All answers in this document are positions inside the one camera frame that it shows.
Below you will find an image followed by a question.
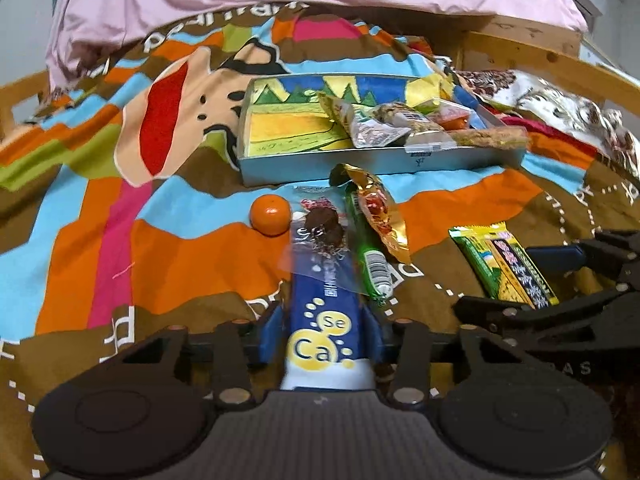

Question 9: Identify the orange mandarin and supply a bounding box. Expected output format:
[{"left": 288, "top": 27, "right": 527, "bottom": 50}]
[{"left": 249, "top": 195, "right": 292, "bottom": 237}]

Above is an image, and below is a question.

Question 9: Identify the floral satin quilt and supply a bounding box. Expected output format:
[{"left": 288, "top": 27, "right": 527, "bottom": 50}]
[{"left": 450, "top": 67, "right": 640, "bottom": 181}]

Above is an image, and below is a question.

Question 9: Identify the small orange snack packet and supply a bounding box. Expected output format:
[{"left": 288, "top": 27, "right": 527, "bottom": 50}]
[{"left": 435, "top": 109, "right": 472, "bottom": 131}]

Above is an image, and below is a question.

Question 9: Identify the red green triangular packet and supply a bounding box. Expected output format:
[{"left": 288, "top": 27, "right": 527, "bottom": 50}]
[{"left": 412, "top": 99, "right": 453, "bottom": 117}]

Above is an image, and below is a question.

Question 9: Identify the rice cracker packet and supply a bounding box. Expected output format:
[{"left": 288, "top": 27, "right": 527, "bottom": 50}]
[{"left": 404, "top": 128, "right": 530, "bottom": 155}]

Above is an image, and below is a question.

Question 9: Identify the yellow green snack packet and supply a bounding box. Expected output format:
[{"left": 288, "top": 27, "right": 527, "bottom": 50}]
[{"left": 448, "top": 222, "right": 560, "bottom": 309}]

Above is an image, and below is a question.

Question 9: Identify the wooden bed frame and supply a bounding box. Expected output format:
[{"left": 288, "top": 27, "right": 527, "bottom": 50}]
[{"left": 0, "top": 15, "right": 640, "bottom": 141}]

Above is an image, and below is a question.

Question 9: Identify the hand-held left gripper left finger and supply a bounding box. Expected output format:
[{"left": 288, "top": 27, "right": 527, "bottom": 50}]
[{"left": 107, "top": 305, "right": 288, "bottom": 408}]

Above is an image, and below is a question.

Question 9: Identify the painted metal tray box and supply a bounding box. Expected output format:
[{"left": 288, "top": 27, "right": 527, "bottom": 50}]
[{"left": 237, "top": 74, "right": 531, "bottom": 187}]

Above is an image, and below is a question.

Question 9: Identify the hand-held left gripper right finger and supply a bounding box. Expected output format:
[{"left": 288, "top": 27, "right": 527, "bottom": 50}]
[{"left": 360, "top": 305, "right": 536, "bottom": 408}]

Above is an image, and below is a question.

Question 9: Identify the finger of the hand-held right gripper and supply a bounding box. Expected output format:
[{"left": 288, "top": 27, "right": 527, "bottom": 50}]
[
  {"left": 452, "top": 287, "right": 640, "bottom": 348},
  {"left": 527, "top": 230, "right": 640, "bottom": 293}
]

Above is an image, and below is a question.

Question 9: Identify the gold candy packet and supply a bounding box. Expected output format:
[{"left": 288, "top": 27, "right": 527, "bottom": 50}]
[{"left": 330, "top": 164, "right": 412, "bottom": 266}]

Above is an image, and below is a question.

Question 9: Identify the colourful printed blanket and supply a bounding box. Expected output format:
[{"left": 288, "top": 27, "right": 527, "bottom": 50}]
[{"left": 0, "top": 2, "right": 640, "bottom": 480}]

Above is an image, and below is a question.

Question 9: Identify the clear nut bar packet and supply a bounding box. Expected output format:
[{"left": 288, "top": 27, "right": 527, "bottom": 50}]
[{"left": 318, "top": 92, "right": 411, "bottom": 150}]

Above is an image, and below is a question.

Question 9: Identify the long green snack packet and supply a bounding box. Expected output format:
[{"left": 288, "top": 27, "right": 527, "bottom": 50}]
[{"left": 345, "top": 185, "right": 397, "bottom": 307}]

